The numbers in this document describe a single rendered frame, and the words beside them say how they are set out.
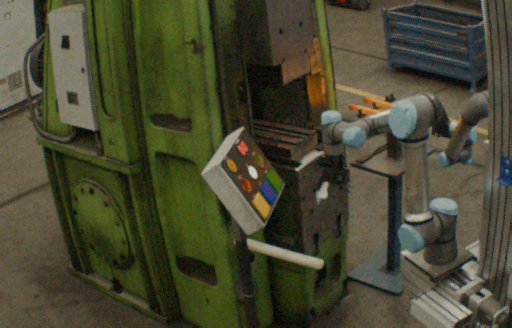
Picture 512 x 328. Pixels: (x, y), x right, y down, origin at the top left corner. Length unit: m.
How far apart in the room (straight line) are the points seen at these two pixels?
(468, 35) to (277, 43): 3.94
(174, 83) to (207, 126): 0.27
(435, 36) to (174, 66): 4.25
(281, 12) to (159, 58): 0.57
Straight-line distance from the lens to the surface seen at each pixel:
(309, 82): 3.47
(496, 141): 2.35
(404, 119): 2.23
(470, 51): 6.76
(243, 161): 2.72
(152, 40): 3.15
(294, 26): 3.09
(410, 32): 7.13
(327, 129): 2.64
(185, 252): 3.54
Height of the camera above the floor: 2.23
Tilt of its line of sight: 23 degrees down
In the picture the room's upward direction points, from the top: 7 degrees counter-clockwise
